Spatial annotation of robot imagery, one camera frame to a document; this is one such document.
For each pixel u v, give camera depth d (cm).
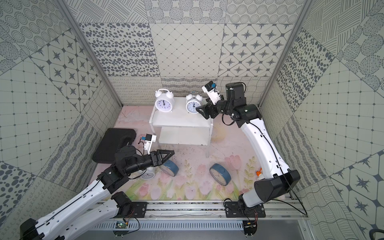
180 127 68
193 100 66
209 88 57
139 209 73
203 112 62
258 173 85
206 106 60
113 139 95
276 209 76
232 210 73
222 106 59
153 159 60
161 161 60
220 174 75
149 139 65
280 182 39
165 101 68
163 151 63
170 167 78
